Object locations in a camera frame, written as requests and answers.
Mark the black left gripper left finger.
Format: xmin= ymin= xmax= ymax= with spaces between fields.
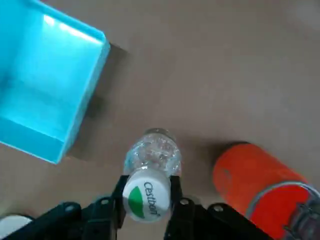
xmin=7 ymin=174 xmax=130 ymax=240

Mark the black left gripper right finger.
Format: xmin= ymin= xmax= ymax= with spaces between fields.
xmin=164 ymin=175 xmax=273 ymax=240

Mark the grey round bin lid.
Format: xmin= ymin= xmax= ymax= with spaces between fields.
xmin=245 ymin=179 xmax=320 ymax=240

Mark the clear water bottle white cap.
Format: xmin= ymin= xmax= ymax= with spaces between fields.
xmin=122 ymin=127 xmax=183 ymax=224

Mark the orange cylindrical bin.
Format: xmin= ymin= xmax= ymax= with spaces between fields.
xmin=212 ymin=141 xmax=320 ymax=240

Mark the blue plastic tray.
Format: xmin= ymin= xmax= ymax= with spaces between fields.
xmin=0 ymin=0 xmax=111 ymax=165

